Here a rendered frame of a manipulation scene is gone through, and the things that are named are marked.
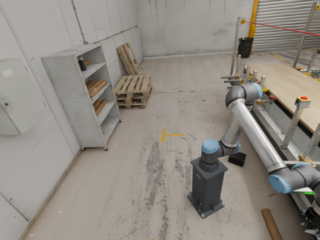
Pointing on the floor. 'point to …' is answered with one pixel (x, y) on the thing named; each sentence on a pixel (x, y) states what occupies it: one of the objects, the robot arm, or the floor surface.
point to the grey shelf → (95, 53)
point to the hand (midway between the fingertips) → (311, 231)
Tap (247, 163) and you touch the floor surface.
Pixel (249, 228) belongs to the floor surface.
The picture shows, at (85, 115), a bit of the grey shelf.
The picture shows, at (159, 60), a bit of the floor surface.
